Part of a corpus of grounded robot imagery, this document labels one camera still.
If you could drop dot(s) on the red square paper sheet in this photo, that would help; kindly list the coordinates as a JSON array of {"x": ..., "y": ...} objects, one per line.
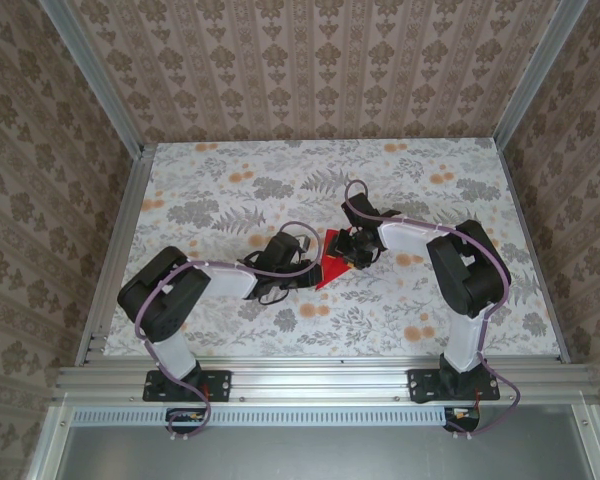
[{"x": 330, "y": 275}]

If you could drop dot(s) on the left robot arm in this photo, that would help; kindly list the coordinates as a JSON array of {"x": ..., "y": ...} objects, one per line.
[{"x": 160, "y": 300}]

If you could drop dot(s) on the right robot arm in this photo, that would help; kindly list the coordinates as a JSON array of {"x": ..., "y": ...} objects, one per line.
[{"x": 470, "y": 275}]

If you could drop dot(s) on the grey metal sheet panel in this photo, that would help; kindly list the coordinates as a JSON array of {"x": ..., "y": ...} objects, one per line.
[{"x": 320, "y": 455}]

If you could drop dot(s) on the floral patterned table cover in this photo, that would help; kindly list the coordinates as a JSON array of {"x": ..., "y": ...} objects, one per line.
[{"x": 360, "y": 330}]

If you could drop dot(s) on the wide aluminium frame rail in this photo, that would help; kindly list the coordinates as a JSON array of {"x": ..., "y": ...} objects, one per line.
[{"x": 320, "y": 380}]

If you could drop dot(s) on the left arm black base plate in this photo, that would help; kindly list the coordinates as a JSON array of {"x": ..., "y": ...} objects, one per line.
[{"x": 220, "y": 385}]

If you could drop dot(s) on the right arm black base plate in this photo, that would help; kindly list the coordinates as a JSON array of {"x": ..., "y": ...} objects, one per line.
[{"x": 417, "y": 385}]

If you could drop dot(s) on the aluminium side rail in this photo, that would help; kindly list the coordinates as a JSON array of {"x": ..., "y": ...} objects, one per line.
[
  {"x": 532, "y": 250},
  {"x": 119, "y": 250}
]

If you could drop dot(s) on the aluminium frame post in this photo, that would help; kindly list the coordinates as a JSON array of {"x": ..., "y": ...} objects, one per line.
[
  {"x": 95, "y": 80},
  {"x": 536, "y": 70}
]

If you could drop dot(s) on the aluminium lower frame rail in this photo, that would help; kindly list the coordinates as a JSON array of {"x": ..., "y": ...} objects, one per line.
[
  {"x": 587, "y": 445},
  {"x": 47, "y": 450}
]

